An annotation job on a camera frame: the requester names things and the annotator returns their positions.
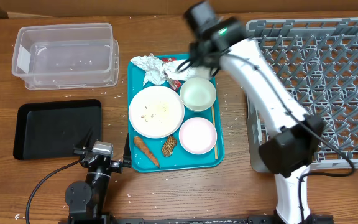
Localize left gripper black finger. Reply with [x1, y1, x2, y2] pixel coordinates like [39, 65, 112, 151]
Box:
[78, 128, 93, 149]
[122, 133, 132, 168]

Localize large white plate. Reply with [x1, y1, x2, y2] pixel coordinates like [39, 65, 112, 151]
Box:
[128, 86, 185, 139]

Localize white ceramic bowl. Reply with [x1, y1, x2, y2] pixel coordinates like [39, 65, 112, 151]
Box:
[180, 77, 217, 112]

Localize pink bowl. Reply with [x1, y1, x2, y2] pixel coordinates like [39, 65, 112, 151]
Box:
[178, 117, 215, 155]

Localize wooden chopstick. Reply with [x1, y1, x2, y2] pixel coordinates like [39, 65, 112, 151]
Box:
[211, 105, 218, 160]

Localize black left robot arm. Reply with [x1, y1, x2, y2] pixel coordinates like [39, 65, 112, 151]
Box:
[65, 130, 132, 224]

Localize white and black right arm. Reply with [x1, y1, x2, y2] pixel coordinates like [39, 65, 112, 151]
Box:
[183, 1, 324, 223]

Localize orange carrot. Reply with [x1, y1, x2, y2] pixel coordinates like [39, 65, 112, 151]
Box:
[134, 136, 160, 168]

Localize black plastic tray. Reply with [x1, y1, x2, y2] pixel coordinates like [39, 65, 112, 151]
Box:
[13, 99, 102, 160]

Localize brown patterned food piece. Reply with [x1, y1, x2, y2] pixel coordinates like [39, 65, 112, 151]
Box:
[162, 135, 177, 157]

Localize crumpled white napkin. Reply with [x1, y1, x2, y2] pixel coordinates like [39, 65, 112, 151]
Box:
[162, 60, 212, 81]

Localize teal plastic tray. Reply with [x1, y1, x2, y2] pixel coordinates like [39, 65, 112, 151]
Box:
[127, 53, 224, 172]

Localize red snack wrapper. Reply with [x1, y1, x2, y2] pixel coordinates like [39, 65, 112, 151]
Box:
[162, 58, 181, 91]

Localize crumpled white tissue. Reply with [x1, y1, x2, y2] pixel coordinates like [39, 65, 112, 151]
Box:
[131, 53, 166, 85]

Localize clear plastic storage bin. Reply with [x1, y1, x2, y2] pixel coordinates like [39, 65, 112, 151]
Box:
[11, 23, 119, 90]

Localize grey plastic dish rack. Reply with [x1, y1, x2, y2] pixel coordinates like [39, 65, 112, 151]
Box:
[246, 17, 358, 169]

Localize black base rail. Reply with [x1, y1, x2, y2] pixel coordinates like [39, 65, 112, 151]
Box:
[57, 213, 335, 224]

